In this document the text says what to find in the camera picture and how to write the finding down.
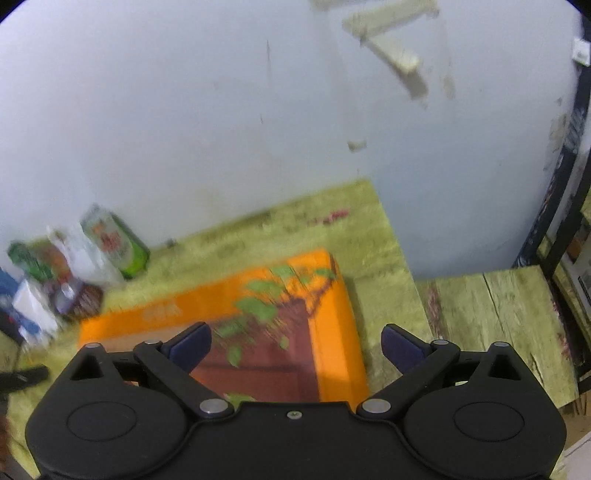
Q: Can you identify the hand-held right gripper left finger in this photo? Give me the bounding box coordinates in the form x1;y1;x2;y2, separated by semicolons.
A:
68;322;235;420

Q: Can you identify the orange illustrated box lid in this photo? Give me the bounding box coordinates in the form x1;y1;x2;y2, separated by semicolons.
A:
78;249;370;404

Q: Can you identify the beige wall tape strip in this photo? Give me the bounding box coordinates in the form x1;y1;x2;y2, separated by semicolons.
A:
342;0;439;38
401;69;428;110
365;34;421;73

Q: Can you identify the wood-pattern desktop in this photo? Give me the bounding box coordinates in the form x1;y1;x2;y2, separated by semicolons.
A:
0;179;435;480

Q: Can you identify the green and white beer can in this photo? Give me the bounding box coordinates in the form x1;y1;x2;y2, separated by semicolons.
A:
79;205;151;280

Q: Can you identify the white plastic bag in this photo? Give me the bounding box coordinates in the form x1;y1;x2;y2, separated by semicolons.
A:
46;224;125;289

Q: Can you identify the purple lidded food can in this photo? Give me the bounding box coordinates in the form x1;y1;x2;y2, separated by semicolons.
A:
53;281;105;320

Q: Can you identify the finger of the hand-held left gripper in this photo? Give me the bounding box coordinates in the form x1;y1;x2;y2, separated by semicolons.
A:
0;364;50;394

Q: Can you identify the white paper towel roll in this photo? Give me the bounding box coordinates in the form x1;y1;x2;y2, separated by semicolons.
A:
11;279;61;342

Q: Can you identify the green tea bag pack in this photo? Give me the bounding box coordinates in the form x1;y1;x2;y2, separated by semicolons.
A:
7;240;56;282

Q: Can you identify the blue water bottle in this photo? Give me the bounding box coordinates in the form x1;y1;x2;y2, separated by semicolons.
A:
0;268;28;315

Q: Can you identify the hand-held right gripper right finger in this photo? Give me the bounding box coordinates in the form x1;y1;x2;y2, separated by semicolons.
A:
358;323;529;420

